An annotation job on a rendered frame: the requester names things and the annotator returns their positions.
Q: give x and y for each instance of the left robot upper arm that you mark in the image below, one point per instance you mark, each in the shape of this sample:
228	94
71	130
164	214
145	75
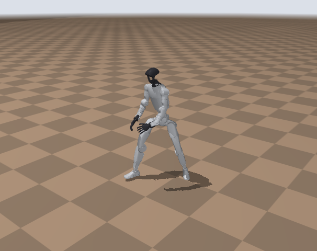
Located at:
164	100

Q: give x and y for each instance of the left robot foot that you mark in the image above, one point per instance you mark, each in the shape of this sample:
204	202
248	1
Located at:
186	174

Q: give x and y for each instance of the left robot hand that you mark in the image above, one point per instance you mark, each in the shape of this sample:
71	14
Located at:
145	127

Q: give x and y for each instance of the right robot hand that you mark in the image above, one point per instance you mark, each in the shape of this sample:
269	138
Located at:
133	122

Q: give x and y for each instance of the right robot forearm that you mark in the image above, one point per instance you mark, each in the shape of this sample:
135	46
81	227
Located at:
140	111

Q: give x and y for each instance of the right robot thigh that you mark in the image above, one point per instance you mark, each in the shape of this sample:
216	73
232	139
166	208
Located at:
143	137

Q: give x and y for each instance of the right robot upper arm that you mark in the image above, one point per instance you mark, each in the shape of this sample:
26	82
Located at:
145	101

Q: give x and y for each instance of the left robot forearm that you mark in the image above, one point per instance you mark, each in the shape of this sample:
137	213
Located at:
159	117

